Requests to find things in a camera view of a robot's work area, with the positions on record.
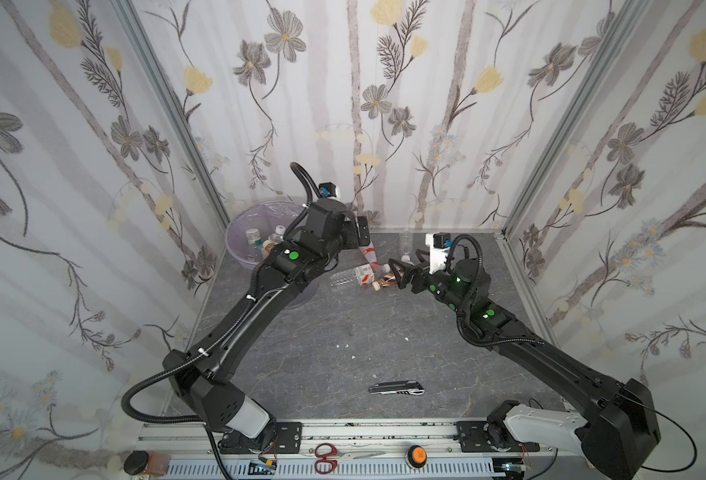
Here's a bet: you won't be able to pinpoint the white red label bottle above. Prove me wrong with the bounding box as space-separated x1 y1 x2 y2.
359 243 381 269

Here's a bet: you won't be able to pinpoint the clear water bottle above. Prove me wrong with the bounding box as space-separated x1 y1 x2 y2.
330 264 390 287

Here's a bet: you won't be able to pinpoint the brown coffee bottle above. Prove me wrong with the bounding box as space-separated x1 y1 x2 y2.
262 240 276 257

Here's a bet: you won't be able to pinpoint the purple lined trash bin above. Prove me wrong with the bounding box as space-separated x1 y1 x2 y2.
225 200 302 287

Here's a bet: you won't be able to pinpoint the grey label small bottle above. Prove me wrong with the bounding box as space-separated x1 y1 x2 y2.
270 225 286 243

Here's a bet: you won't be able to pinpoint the crushed clear bottle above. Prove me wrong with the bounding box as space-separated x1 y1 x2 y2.
245 228 262 249

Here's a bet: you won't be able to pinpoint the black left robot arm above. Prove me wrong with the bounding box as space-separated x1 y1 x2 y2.
121 163 370 451

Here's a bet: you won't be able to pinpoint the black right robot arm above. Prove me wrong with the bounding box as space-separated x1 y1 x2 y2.
388 233 662 479

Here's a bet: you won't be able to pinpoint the brown tea bottle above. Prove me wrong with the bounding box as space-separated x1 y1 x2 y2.
372 272 409 291

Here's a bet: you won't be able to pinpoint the upright clear small bottle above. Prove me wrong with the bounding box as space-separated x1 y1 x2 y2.
399 229 413 264

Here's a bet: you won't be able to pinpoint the black utility knife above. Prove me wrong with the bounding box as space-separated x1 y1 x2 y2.
368 380 425 396

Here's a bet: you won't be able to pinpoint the orange black knob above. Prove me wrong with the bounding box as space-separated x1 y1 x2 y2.
406 445 428 469

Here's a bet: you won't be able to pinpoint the small green circuit board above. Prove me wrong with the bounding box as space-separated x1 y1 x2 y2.
247 459 277 476

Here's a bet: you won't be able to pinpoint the black round lid jar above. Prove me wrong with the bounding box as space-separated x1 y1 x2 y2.
123 450 171 477

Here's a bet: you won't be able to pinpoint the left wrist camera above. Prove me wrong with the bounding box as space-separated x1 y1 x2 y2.
317 182 342 205

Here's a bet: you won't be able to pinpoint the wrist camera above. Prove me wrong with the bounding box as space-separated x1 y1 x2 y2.
425 232 452 274
317 182 342 205

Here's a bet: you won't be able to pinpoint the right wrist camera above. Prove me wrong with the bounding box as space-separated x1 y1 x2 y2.
425 232 452 274

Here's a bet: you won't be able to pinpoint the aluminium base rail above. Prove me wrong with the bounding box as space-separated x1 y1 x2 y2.
136 418 601 479

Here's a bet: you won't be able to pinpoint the red handled scissors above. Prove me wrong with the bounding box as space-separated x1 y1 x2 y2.
313 442 384 475

